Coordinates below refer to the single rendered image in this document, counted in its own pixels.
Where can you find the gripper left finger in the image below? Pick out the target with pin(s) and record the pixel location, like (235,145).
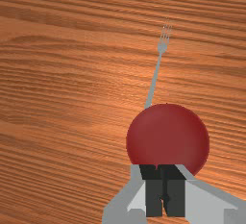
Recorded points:
(150,189)

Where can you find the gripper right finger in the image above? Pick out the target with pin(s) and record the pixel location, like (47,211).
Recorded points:
(198,202)

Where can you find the red plate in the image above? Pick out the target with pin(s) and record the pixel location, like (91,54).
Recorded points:
(167,135)

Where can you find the grey fork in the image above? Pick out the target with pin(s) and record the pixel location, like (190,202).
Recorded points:
(156,74)

